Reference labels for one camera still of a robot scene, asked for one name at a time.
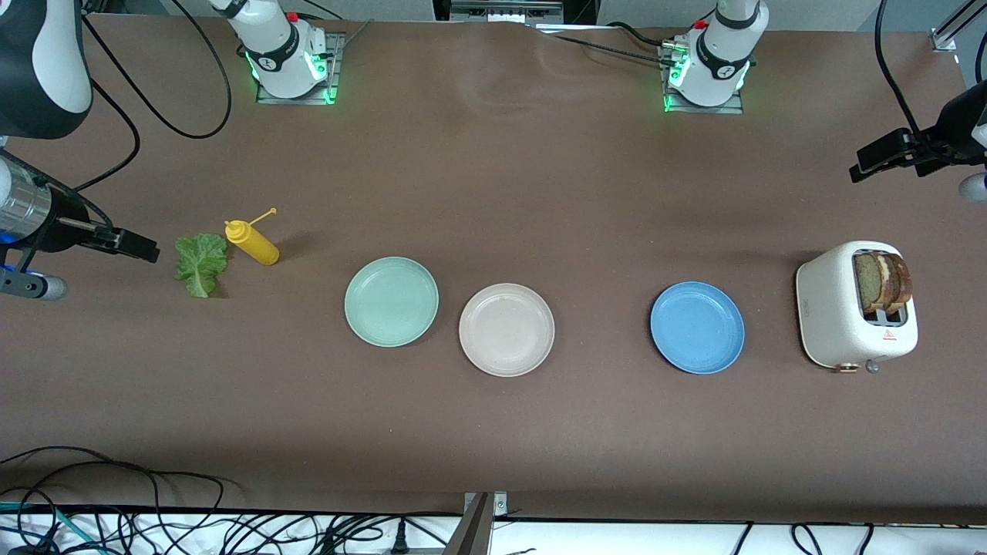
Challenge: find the green lettuce leaf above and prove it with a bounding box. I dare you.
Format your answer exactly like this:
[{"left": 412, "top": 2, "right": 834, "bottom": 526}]
[{"left": 174, "top": 234, "right": 231, "bottom": 299}]

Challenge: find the yellow mustard squeeze bottle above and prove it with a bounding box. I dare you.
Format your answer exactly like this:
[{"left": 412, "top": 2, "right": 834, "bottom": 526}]
[{"left": 224, "top": 207, "right": 281, "bottom": 267}]

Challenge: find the brown bread slice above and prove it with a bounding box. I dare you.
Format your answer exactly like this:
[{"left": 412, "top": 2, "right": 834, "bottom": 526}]
[
  {"left": 854, "top": 251, "right": 891, "bottom": 314},
  {"left": 883, "top": 253, "right": 914, "bottom": 316}
]

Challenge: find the blue plate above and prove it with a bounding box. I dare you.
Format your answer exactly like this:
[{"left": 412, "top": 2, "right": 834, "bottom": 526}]
[{"left": 650, "top": 281, "right": 746, "bottom": 375}]

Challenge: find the mint green plate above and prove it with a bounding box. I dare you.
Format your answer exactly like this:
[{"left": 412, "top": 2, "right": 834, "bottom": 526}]
[{"left": 344, "top": 256, "right": 440, "bottom": 348}]

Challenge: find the beige plate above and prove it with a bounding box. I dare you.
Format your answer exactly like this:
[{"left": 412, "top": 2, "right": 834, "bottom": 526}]
[{"left": 459, "top": 283, "right": 555, "bottom": 378}]

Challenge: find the aluminium profile bar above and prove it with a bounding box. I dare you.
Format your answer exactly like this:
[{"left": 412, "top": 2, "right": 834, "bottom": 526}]
[{"left": 931, "top": 0, "right": 987, "bottom": 52}]

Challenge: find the white two-slot toaster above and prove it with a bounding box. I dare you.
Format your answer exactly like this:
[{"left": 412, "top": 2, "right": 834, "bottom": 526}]
[{"left": 796, "top": 240, "right": 919, "bottom": 375}]

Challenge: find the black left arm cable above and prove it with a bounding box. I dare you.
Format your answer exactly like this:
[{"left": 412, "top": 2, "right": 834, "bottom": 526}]
[{"left": 874, "top": 0, "right": 926, "bottom": 136}]

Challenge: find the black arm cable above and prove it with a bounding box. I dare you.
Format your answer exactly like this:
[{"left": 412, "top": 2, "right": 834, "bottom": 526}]
[
  {"left": 874, "top": 0, "right": 926, "bottom": 136},
  {"left": 73, "top": 0, "right": 234, "bottom": 193}
]

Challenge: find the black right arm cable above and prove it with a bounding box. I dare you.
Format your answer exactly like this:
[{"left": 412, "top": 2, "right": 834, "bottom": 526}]
[{"left": 73, "top": 0, "right": 234, "bottom": 193}]

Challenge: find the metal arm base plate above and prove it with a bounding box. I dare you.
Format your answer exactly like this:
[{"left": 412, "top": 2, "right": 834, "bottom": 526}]
[
  {"left": 254, "top": 31, "right": 345, "bottom": 106},
  {"left": 661, "top": 39, "right": 746, "bottom": 116}
]

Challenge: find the black looped floor cable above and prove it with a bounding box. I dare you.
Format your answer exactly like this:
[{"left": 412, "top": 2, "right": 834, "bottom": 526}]
[{"left": 0, "top": 446, "right": 232, "bottom": 555}]

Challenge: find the teal cable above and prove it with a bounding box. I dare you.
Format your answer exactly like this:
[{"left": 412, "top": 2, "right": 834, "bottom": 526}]
[{"left": 0, "top": 501, "right": 105, "bottom": 555}]

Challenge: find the black base cable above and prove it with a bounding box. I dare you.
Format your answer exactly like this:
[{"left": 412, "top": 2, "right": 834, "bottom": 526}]
[{"left": 540, "top": 22, "right": 679, "bottom": 66}]

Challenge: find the black cable tangle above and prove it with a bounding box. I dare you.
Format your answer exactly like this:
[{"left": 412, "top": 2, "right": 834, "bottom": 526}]
[{"left": 116, "top": 509, "right": 463, "bottom": 555}]

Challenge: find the black metal frame device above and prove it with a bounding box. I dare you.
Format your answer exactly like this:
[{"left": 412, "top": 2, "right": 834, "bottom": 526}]
[{"left": 432, "top": 0, "right": 598, "bottom": 30}]

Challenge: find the grey metal camera post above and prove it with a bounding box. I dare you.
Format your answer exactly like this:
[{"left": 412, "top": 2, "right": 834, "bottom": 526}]
[{"left": 443, "top": 493, "right": 494, "bottom": 555}]

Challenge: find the small metal bracket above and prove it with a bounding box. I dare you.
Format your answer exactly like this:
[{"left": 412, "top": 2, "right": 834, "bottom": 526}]
[{"left": 463, "top": 491, "right": 510, "bottom": 519}]

